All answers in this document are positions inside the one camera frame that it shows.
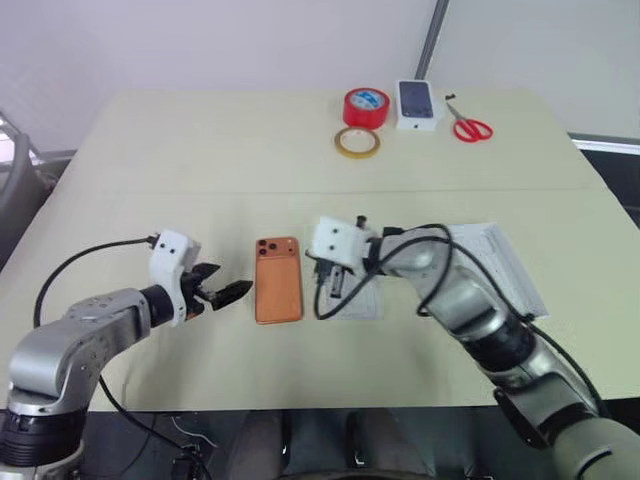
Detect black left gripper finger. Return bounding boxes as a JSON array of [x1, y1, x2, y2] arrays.
[[191, 262, 223, 287], [208, 280, 255, 311]]

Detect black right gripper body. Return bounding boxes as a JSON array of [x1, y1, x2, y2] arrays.
[[312, 255, 354, 286]]

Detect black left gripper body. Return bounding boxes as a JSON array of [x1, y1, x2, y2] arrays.
[[179, 271, 215, 322]]

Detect white phone box base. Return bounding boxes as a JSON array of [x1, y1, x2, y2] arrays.
[[317, 269, 385, 322]]

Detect white printed phone box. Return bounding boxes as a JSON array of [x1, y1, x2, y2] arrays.
[[395, 78, 445, 134]]

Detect orange smartphone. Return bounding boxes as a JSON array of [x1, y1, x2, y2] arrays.
[[253, 236, 305, 326]]

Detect yellow clear tape roll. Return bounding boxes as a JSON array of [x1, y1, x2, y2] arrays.
[[333, 126, 384, 161]]

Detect dark rounded shape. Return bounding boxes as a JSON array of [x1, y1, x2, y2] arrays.
[[344, 409, 436, 476], [232, 412, 291, 480]]

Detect red tape roll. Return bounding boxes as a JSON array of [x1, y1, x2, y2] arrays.
[[342, 87, 391, 131]]

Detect grey metal pole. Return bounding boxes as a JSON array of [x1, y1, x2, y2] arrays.
[[414, 0, 451, 77]]

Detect dark side table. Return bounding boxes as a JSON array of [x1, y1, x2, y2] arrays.
[[567, 130, 640, 229]]

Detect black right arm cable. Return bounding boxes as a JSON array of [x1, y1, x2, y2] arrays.
[[312, 213, 609, 416]]

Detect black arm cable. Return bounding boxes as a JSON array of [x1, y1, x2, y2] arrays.
[[32, 233, 169, 451], [312, 213, 609, 416]]

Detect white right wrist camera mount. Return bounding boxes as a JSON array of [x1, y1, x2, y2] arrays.
[[304, 215, 377, 277]]

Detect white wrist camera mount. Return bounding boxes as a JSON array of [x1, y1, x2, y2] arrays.
[[148, 229, 203, 329], [304, 215, 377, 277]]

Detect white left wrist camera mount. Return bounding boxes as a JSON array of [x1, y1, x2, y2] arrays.
[[148, 229, 203, 329]]

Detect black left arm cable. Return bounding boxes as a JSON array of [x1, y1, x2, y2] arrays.
[[32, 233, 169, 451]]

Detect black floor cables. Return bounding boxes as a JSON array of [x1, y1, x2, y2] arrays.
[[127, 412, 221, 480]]

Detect red handled scissors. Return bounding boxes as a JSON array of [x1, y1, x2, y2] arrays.
[[444, 98, 495, 145]]

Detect grey tube frame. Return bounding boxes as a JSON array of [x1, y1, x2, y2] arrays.
[[0, 110, 76, 216]]

